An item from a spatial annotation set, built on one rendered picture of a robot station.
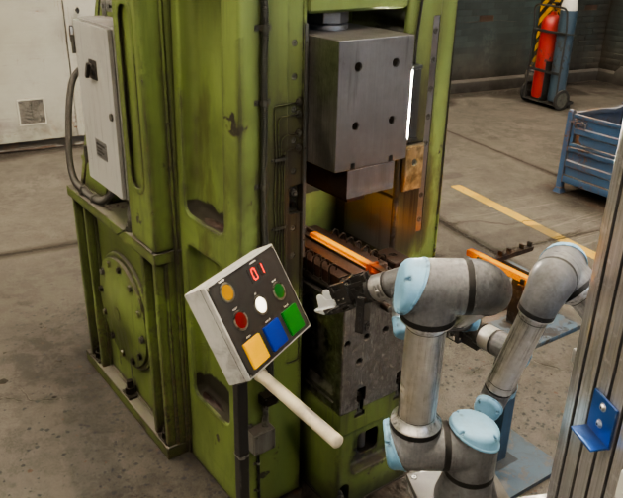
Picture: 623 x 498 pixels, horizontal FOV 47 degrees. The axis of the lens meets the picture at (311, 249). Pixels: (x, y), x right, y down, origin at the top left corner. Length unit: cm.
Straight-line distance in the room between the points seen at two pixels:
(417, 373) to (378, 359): 108
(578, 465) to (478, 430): 23
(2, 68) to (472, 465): 628
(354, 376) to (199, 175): 90
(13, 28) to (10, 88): 55
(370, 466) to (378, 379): 41
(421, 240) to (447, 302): 143
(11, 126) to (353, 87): 555
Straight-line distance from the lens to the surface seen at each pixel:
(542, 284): 186
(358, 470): 290
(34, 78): 739
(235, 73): 215
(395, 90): 233
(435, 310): 144
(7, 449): 344
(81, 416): 352
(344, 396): 259
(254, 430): 267
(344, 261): 253
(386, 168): 238
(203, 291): 190
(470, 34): 1016
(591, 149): 631
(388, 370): 269
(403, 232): 275
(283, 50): 221
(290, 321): 210
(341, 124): 221
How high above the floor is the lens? 207
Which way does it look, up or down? 24 degrees down
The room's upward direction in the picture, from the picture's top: 1 degrees clockwise
